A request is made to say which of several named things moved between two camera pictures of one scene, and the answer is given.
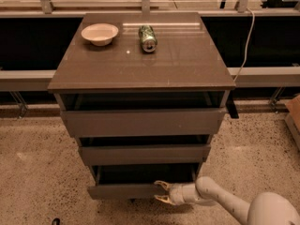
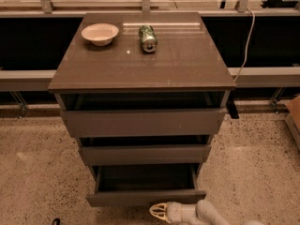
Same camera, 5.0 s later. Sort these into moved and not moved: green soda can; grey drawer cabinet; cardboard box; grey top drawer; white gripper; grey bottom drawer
Moved: white gripper; grey bottom drawer
Not moved: cardboard box; green soda can; grey top drawer; grey drawer cabinet
